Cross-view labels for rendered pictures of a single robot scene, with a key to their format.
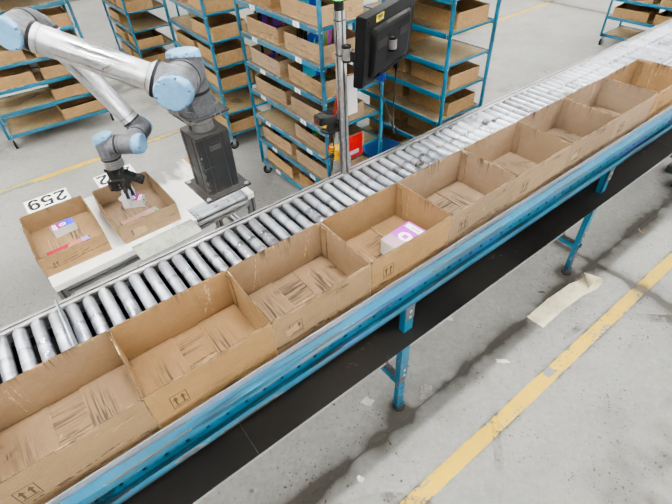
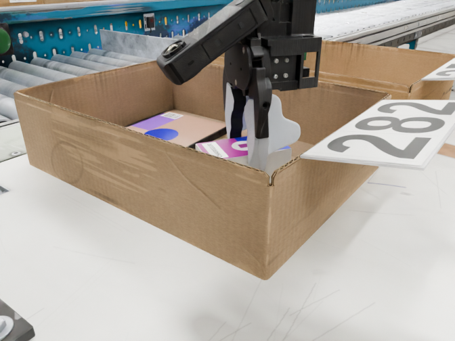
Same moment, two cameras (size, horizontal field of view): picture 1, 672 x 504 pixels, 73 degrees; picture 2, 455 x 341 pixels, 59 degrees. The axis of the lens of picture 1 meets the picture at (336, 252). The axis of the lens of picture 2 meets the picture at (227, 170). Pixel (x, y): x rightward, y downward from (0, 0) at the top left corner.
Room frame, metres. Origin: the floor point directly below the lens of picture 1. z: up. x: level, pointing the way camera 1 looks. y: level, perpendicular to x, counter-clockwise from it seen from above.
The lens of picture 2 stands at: (2.31, 0.87, 0.99)
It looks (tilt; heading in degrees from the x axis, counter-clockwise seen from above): 26 degrees down; 164
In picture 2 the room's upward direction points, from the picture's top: straight up
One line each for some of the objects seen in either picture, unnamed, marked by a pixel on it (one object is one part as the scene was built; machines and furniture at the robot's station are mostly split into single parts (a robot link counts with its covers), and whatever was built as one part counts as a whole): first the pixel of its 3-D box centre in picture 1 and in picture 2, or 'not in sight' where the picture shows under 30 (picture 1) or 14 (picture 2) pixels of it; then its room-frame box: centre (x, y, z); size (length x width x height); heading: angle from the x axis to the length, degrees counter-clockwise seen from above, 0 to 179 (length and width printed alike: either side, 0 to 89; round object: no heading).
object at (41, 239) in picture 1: (65, 233); (323, 80); (1.64, 1.24, 0.80); 0.38 x 0.28 x 0.10; 35
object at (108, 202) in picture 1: (136, 205); (201, 130); (1.83, 0.97, 0.80); 0.38 x 0.28 x 0.10; 37
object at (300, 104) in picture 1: (326, 105); not in sight; (2.85, 0.00, 0.79); 0.40 x 0.30 x 0.10; 36
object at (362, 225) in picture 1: (385, 235); not in sight; (1.30, -0.19, 0.96); 0.39 x 0.29 x 0.17; 125
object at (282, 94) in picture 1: (287, 84); not in sight; (3.24, 0.28, 0.79); 0.40 x 0.30 x 0.10; 37
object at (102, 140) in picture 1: (106, 146); not in sight; (1.89, 1.02, 1.09); 0.10 x 0.09 x 0.12; 88
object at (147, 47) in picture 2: (75, 344); (147, 51); (1.03, 0.98, 0.76); 0.46 x 0.01 x 0.09; 35
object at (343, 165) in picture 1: (341, 108); not in sight; (2.11, -0.07, 1.11); 0.12 x 0.05 x 0.88; 125
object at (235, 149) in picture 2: (134, 201); (242, 163); (1.90, 1.00, 0.78); 0.10 x 0.06 x 0.05; 95
